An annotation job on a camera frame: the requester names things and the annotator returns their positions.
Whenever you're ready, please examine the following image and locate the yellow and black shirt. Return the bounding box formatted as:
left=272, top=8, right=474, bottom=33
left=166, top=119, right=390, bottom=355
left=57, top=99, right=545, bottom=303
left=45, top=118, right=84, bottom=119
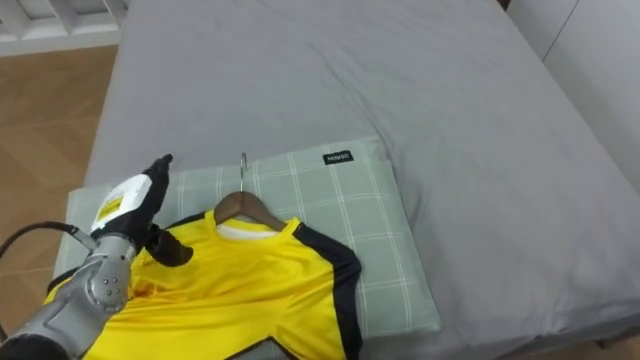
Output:
left=45, top=209, right=363, bottom=360

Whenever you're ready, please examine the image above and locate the green checked pillow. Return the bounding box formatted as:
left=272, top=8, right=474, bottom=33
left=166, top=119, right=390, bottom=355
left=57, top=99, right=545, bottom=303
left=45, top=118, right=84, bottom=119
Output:
left=52, top=136, right=443, bottom=360

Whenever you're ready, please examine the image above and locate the brown wooden clothes hanger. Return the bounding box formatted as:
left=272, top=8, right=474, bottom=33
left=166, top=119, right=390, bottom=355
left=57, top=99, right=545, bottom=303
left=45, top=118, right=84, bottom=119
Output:
left=213, top=152, right=287, bottom=233

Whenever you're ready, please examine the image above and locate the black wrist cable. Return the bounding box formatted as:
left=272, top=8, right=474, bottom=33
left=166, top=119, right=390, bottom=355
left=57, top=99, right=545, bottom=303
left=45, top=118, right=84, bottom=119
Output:
left=0, top=221, right=97, bottom=342

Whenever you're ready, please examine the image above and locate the white shelf unit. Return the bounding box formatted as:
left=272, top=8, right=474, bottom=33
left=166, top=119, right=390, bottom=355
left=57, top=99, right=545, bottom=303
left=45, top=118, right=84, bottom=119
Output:
left=0, top=0, right=130, bottom=58

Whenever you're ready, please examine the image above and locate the grey bed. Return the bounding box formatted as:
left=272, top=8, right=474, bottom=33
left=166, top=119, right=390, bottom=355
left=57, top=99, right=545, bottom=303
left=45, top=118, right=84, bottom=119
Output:
left=82, top=0, right=640, bottom=360

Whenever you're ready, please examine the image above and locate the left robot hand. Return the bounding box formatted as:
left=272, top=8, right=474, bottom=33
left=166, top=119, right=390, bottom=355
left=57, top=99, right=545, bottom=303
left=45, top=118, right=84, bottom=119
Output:
left=90, top=153, right=195, bottom=268

